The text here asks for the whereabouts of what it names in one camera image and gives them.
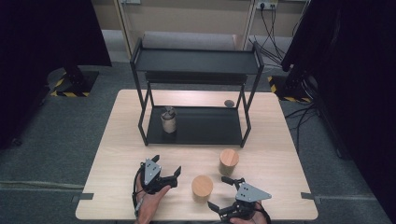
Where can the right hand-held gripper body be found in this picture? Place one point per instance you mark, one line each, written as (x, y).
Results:
(250, 193)

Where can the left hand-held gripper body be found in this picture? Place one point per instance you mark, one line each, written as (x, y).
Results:
(152, 171)

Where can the two-tone wooden lid glass jar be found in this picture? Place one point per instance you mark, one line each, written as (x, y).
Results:
(229, 158)

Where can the plain wooden lid glass jar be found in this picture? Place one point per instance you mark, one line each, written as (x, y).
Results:
(202, 186)

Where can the metal lid glass jar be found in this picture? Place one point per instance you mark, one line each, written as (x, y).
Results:
(169, 123)

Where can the black metal shelf rack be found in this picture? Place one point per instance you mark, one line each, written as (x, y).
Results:
(205, 124)

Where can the person's right hand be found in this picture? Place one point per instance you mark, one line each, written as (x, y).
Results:
(249, 221)

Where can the dark round table grommet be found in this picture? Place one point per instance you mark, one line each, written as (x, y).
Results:
(229, 103)

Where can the hazard striped stand base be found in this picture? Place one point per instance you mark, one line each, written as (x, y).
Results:
(77, 84)
(286, 90)

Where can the black curtain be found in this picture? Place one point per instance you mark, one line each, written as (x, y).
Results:
(358, 77)
(37, 46)

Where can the white wall socket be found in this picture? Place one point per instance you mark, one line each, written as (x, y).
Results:
(266, 5)

